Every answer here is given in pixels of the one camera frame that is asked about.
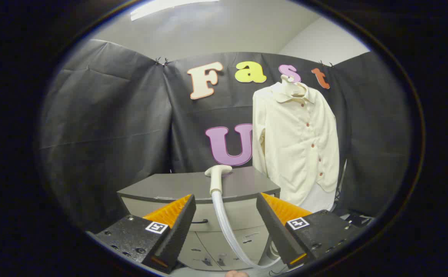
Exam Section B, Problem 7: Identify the cream button shirt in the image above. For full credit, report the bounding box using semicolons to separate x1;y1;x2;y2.
252;82;340;206

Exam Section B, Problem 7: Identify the white clothes hanger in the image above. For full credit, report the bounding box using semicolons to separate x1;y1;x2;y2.
280;75;305;97

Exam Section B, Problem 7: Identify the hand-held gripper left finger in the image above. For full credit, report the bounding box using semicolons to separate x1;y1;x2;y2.
89;194;197;274

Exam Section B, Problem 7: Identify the grey cabinet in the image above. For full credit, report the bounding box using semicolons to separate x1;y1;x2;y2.
117;166;282;272

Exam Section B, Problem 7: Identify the black box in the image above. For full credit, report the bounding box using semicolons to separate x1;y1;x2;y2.
333;210;374;227

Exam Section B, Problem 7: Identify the black backdrop cloth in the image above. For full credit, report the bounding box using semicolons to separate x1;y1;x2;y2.
38;38;413;233

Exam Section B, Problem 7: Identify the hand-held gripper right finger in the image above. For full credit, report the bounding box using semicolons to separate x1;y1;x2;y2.
256;192;365;270

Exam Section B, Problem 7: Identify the white hanging cloth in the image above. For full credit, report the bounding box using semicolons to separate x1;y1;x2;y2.
301;181;338;213

